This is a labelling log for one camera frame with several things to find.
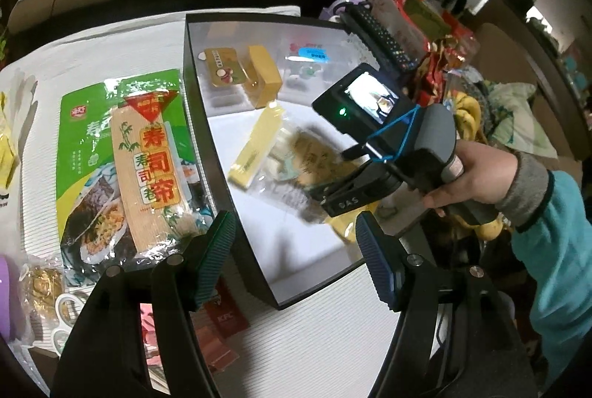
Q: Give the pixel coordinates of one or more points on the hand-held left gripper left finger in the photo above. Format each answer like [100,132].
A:
[215,259]

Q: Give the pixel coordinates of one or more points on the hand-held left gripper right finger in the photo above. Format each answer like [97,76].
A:
[377,259]

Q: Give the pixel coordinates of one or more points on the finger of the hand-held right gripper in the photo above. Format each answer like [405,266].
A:
[360,192]

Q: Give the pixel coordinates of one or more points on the clear snack bag yellow header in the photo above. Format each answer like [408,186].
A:
[300,157]

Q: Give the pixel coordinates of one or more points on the person's right forearm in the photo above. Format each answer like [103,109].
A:
[559,250]

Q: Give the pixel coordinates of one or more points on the purple container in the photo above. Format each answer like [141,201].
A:
[9,301]

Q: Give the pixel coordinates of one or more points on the person's right hand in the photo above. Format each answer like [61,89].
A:
[481,176]

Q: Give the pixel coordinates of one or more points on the bananas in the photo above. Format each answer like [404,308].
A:
[467,115]

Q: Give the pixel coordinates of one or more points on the large red sauce sachet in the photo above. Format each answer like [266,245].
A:
[229,317]

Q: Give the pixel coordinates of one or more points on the crumpled pale cloth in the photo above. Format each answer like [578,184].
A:
[522,120]

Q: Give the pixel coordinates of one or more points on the pink packet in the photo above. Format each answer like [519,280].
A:
[148,333]

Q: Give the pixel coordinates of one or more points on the pile of red snack packets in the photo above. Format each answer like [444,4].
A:
[430,27]

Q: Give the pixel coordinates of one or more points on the black remote control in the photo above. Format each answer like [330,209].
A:
[379,34]

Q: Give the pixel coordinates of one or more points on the clear packet with blue label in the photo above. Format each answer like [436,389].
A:
[310,60]

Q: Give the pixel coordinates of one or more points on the yellow rectangular block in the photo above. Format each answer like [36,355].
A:
[263,74]

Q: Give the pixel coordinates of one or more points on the green sushi kit packet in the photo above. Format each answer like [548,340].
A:
[88,157]

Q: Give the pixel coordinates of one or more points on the purple and white round thing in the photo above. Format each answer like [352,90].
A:
[335,7]

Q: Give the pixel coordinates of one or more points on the clear bag of golden snacks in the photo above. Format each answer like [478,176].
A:
[44,291]

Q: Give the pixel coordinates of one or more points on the jelly cup with brown lid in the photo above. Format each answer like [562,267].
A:
[222,67]

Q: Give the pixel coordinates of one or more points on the yellow packets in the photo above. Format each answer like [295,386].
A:
[5,148]

